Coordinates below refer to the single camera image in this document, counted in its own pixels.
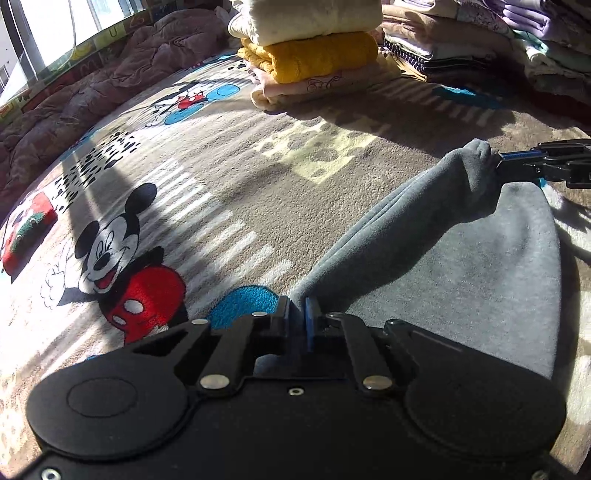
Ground colourful alphabet foam mat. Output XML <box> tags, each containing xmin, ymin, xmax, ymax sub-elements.
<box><xmin>0</xmin><ymin>7</ymin><xmax>160</xmax><ymax>126</ymax></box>

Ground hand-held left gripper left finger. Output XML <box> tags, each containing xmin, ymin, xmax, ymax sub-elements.
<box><xmin>131</xmin><ymin>295</ymin><xmax>291</xmax><ymax>398</ymax></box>

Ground yellow folded sweater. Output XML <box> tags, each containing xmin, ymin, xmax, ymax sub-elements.
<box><xmin>238</xmin><ymin>32</ymin><xmax>380</xmax><ymax>85</ymax></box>

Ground pink folded garment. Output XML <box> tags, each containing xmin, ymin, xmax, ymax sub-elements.
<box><xmin>249</xmin><ymin>62</ymin><xmax>403</xmax><ymax>112</ymax></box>

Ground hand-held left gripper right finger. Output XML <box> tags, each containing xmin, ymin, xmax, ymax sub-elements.
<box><xmin>305</xmin><ymin>296</ymin><xmax>463</xmax><ymax>398</ymax></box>

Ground window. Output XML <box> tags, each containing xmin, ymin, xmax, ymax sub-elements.
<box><xmin>0</xmin><ymin>0</ymin><xmax>153</xmax><ymax>100</ymax></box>

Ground cartoon printed blanket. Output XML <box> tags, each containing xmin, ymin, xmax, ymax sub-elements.
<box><xmin>0</xmin><ymin>46</ymin><xmax>591</xmax><ymax>476</ymax></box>

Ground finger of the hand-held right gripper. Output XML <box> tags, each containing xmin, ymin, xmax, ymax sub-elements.
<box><xmin>495</xmin><ymin>159</ymin><xmax>591</xmax><ymax>190</ymax></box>
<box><xmin>499</xmin><ymin>141</ymin><xmax>591</xmax><ymax>162</ymax></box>

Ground pink quilt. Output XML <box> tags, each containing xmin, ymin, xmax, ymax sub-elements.
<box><xmin>0</xmin><ymin>8</ymin><xmax>230</xmax><ymax>204</ymax></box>

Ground pile of folded clothes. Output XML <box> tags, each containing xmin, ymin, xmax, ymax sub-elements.
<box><xmin>381</xmin><ymin>0</ymin><xmax>591</xmax><ymax>105</ymax></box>

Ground grey sweatpants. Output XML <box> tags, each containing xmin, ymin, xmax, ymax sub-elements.
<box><xmin>252</xmin><ymin>139</ymin><xmax>562</xmax><ymax>382</ymax></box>

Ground cream folded garment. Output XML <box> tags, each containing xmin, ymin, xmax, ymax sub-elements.
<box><xmin>228</xmin><ymin>0</ymin><xmax>384</xmax><ymax>47</ymax></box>

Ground white cord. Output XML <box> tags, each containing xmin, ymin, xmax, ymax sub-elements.
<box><xmin>67</xmin><ymin>0</ymin><xmax>80</xmax><ymax>63</ymax></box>

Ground red green folded garment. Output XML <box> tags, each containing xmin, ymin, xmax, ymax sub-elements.
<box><xmin>0</xmin><ymin>191</ymin><xmax>59</xmax><ymax>274</ymax></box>

